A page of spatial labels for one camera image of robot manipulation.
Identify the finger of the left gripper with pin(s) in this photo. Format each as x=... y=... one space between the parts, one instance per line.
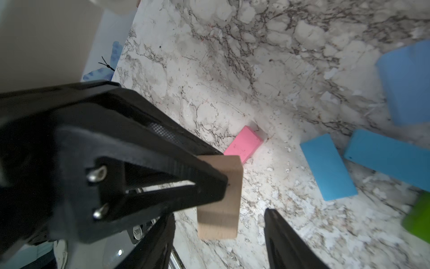
x=135 y=107
x=112 y=173

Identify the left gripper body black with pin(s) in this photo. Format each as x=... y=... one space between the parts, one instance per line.
x=27 y=158

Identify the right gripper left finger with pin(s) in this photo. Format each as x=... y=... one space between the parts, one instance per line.
x=153 y=251

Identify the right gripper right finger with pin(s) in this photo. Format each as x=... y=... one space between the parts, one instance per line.
x=285 y=248

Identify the natural wood block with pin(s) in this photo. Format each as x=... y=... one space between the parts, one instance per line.
x=220 y=220

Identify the pink block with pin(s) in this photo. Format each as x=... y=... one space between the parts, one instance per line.
x=244 y=145

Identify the blue block lower left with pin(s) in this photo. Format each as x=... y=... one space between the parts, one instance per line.
x=328 y=168

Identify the dark green block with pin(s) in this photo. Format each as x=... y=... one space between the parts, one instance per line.
x=417 y=222

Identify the light blue block middle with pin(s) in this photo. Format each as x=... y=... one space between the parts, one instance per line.
x=400 y=160

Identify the light blue block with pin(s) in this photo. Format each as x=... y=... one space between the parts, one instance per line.
x=405 y=77
x=400 y=160

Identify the light blue block upper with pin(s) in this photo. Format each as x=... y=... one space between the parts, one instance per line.
x=405 y=77

